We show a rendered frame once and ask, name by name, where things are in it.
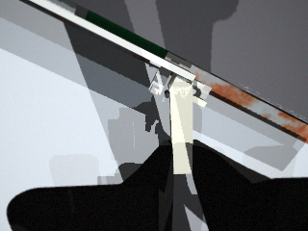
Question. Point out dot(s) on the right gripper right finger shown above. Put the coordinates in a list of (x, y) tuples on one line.
[(237, 198)]

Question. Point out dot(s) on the dark grey flat panel with vent slots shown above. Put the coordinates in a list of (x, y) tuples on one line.
[(257, 46)]

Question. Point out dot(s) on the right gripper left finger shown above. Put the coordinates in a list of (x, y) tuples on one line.
[(144, 205)]

